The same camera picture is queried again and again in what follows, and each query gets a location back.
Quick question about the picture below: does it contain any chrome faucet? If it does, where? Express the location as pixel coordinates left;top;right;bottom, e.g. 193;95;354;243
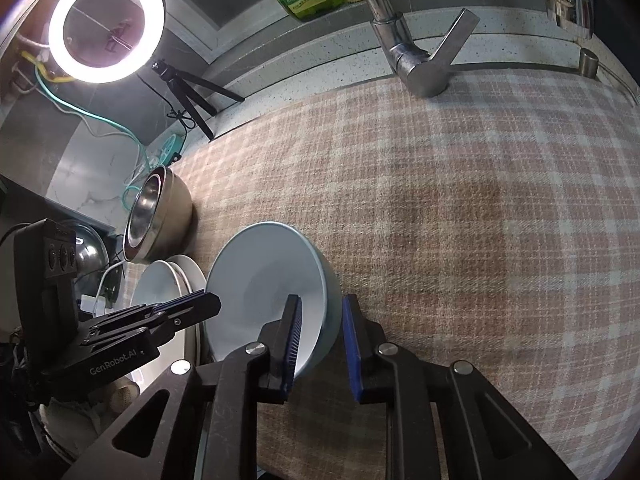
347;0;482;98

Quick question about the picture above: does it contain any large steel bowl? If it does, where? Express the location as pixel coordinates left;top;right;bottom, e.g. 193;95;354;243
122;166;195;263

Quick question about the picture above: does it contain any steel pot lid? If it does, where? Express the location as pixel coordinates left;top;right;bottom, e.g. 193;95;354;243
65;225;110;291

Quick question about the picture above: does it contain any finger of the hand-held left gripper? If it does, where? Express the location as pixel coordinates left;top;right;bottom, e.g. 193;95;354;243
131;289;207;313
82;294;222;346

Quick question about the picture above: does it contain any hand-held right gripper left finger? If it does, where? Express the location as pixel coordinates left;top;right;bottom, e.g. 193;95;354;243
62;294;305;480

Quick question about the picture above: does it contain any white ceramic bowl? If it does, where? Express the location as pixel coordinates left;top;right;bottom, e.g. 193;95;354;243
204;221;343;378

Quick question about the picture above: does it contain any white ring light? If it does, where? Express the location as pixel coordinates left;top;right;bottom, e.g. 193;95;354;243
48;0;166;84

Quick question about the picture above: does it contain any black tripod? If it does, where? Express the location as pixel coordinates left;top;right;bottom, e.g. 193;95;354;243
150;60;246;141

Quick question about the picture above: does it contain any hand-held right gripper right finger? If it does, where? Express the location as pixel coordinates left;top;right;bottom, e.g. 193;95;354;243
341;292;581;480

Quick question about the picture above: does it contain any teal hose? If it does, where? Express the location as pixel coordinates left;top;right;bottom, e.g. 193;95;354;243
20;50;151;201

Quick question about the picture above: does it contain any plaid tablecloth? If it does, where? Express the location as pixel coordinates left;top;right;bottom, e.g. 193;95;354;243
120;67;640;480

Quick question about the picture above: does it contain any floral rim plate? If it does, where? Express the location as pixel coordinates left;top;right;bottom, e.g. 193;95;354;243
132;254;207;386

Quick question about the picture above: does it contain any teal round cable reel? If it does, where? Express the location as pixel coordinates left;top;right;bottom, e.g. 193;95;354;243
147;134;185;167

